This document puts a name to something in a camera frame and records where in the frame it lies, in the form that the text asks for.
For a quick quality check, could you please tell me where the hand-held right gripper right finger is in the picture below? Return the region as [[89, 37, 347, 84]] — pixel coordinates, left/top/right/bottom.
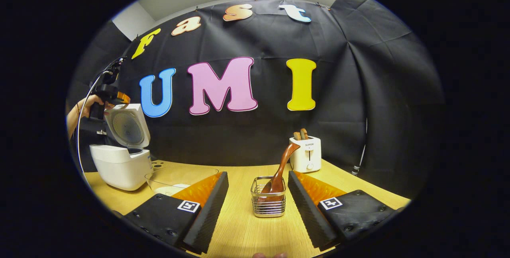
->
[[288, 170, 411, 251]]

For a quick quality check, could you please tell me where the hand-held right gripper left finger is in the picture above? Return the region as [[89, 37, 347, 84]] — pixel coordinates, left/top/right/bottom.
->
[[122, 171, 230, 254]]

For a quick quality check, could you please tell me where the metal wire chopstick holder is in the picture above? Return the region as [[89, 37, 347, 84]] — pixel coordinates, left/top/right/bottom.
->
[[251, 176, 286, 218]]

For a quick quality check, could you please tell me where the brown wooden spoon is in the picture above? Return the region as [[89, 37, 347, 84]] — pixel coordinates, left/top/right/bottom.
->
[[260, 142, 300, 203]]

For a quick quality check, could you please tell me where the white rice cooker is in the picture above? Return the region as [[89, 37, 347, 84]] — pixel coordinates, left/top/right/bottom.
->
[[89, 104, 154, 191]]

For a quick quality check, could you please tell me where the clear plastic container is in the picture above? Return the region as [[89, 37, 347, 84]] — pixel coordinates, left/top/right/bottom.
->
[[144, 165, 220, 197]]

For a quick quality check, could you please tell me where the white toaster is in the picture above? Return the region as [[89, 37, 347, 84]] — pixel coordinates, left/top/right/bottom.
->
[[290, 136, 322, 173]]

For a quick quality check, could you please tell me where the black backdrop cloth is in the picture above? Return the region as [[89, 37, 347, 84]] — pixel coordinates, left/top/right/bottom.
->
[[66, 0, 445, 199]]

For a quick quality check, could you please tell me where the white wall cable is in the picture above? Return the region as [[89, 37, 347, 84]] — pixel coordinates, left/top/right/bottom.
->
[[353, 118, 368, 175]]

